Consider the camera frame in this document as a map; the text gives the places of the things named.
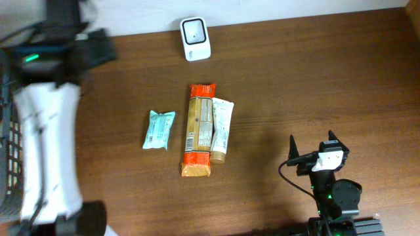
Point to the wooden side panel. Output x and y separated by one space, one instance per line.
413 11

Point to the orange spaghetti package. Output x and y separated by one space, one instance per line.
199 131

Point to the black mesh basket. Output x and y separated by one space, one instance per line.
11 148

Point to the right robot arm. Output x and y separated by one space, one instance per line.
336 200

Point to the white Pantene tube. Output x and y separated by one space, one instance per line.
222 115

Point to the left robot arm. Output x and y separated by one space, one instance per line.
40 91

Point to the teal snack packet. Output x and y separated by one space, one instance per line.
158 132

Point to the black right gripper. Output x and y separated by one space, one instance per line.
305 162

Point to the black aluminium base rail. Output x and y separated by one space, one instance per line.
367 227

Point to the white cube barcode scanner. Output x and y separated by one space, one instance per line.
195 39

